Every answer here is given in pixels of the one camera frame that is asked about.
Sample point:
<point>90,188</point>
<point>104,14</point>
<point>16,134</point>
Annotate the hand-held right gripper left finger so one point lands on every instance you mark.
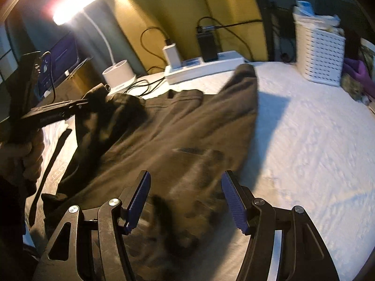
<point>140,199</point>

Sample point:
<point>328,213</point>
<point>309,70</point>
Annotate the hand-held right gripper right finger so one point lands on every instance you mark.
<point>234,202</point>

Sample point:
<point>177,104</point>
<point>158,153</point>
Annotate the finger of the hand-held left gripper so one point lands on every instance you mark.
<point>64,109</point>

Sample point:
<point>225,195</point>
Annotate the brown t-shirt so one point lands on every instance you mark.
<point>175,128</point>

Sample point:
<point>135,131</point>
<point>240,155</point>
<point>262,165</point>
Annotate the person's left hand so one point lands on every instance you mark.
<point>29,158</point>

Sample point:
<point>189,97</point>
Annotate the cardboard box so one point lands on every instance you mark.
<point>88,79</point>

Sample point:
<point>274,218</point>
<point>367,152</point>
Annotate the purple display screen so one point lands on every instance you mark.
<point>64,55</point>

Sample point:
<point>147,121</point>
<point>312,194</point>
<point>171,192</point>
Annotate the white desk lamp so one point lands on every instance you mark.
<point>118,73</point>

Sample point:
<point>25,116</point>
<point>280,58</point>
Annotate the white textured bed cover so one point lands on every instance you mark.
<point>307,152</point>

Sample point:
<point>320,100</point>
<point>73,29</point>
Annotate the white charger plug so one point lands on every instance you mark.
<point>172,55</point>

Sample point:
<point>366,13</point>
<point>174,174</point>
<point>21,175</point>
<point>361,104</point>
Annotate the white power strip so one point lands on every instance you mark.
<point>199,71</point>

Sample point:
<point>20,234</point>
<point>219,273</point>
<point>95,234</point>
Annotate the yellow curtain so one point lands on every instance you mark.
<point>175,3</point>

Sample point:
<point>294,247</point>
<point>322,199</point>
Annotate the black power adapter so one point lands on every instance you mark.
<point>206,46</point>

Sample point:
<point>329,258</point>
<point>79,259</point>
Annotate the fuzzy grey ball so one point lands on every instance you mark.
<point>353,89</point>

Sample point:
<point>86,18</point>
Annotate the white plastic basket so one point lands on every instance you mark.
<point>319,55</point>

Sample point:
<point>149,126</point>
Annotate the purple cloth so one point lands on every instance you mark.
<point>359,70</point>

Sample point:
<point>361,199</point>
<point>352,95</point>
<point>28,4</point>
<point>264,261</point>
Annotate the pile of plastic packets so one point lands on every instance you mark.
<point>316,20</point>

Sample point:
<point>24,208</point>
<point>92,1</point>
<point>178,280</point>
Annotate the black vertical post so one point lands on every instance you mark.
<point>268,20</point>

